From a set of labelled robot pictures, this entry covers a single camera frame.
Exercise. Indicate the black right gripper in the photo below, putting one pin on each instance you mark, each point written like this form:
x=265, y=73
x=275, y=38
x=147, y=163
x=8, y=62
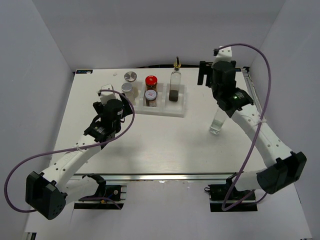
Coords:
x=209, y=70

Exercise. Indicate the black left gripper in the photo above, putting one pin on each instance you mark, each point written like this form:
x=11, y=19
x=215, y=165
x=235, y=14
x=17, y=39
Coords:
x=126, y=109

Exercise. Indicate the glass bottle with dark sauce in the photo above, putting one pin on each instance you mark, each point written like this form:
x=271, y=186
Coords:
x=175, y=81

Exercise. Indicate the white blue-label silver-lid shaker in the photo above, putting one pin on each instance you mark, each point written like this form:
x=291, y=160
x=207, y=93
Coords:
x=128, y=91

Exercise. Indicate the red-cap brown sauce bottle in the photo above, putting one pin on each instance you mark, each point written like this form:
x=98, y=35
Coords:
x=151, y=83

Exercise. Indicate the white-lid dark spice jar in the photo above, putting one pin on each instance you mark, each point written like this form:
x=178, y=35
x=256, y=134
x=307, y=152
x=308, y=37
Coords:
x=151, y=98

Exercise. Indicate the beige powder silver-lid jar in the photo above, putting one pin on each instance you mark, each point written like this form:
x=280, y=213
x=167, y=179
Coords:
x=131, y=77

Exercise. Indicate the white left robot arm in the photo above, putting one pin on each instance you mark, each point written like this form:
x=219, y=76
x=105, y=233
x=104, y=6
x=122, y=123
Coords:
x=51, y=190

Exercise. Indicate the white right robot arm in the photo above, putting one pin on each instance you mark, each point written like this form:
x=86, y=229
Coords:
x=283, y=166

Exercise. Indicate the clear glass oil bottle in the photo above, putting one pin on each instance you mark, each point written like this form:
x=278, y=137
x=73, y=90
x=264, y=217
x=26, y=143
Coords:
x=218, y=122

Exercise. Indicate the white three-compartment plastic tray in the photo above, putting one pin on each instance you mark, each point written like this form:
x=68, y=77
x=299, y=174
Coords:
x=164, y=107

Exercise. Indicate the left blue corner sticker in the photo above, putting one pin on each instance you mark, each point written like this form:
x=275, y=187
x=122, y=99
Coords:
x=84, y=71

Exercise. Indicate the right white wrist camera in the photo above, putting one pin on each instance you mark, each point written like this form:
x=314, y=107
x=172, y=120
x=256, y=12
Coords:
x=224, y=54

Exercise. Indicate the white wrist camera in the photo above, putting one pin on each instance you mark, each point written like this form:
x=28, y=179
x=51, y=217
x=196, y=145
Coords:
x=224, y=54
x=105, y=96

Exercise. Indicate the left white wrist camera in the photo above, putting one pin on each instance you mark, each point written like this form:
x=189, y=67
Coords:
x=105, y=96

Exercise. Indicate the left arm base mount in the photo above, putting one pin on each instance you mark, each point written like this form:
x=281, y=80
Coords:
x=106, y=197

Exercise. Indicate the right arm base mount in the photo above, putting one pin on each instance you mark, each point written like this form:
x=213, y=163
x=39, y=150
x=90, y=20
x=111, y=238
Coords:
x=217, y=193

